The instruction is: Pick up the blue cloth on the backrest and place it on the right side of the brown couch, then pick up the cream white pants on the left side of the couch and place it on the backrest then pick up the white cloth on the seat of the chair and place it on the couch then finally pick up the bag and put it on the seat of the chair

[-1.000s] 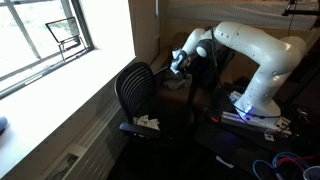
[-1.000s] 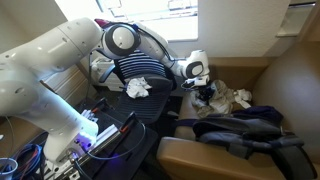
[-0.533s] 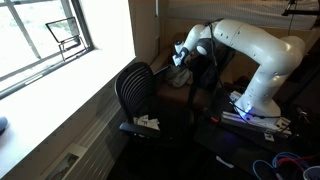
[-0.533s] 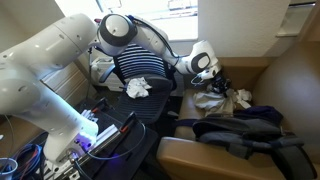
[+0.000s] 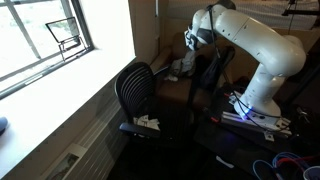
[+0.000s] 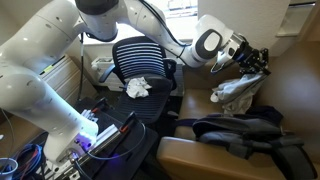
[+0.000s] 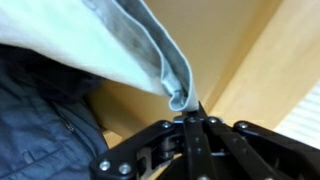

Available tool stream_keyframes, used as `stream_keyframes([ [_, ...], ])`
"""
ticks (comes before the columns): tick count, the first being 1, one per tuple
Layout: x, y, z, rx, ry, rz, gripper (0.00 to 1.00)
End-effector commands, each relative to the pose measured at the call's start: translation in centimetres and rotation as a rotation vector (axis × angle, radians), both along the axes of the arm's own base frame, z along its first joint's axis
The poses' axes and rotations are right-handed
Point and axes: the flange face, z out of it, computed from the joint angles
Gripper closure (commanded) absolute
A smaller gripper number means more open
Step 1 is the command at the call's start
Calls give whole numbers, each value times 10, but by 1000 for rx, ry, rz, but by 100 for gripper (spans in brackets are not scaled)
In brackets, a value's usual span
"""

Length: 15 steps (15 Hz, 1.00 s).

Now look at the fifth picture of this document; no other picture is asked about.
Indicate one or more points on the white paper label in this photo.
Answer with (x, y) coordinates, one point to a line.
(225, 161)

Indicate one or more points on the dark blue cloth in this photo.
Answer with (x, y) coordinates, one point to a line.
(199, 66)

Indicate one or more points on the window frame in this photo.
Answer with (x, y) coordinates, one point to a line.
(36, 70)

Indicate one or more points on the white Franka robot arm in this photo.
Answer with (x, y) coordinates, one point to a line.
(266, 50)

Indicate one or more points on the black red bar clamp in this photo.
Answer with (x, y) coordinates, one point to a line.
(211, 117)
(228, 95)

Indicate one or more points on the brown leather armchair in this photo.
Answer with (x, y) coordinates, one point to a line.
(176, 91)

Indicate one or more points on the khaki grey cloth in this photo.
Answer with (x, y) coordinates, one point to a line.
(185, 65)

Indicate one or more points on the black framed stand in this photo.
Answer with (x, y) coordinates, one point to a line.
(63, 30)

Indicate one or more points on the dark grey backpack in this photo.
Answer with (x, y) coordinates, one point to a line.
(218, 66)

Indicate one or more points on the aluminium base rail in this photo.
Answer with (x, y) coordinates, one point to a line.
(246, 121)

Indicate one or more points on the black slatted office chair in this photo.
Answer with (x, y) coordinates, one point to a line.
(133, 90)

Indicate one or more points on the white wall radiator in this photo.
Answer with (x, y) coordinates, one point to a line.
(93, 143)

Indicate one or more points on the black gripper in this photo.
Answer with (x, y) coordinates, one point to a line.
(191, 40)

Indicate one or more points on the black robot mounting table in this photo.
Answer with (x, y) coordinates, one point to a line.
(233, 146)

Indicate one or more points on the small white cloth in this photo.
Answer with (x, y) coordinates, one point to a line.
(170, 78)

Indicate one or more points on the black tripod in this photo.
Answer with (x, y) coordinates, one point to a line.
(300, 11)

